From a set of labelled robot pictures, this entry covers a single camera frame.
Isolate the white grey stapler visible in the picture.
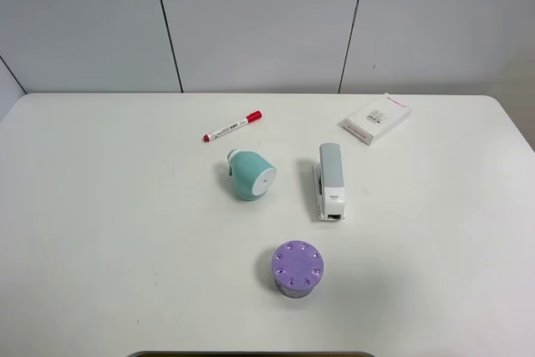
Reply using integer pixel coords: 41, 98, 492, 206
313, 143, 345, 222

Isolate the red whiteboard marker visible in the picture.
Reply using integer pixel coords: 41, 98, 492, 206
202, 110, 262, 143

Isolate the white card box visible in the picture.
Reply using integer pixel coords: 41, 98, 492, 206
341, 94, 412, 145

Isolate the purple lidded jar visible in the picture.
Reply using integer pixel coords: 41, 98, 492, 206
272, 240, 324, 298

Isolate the teal pencil sharpener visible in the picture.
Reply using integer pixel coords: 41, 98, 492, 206
227, 149, 277, 201

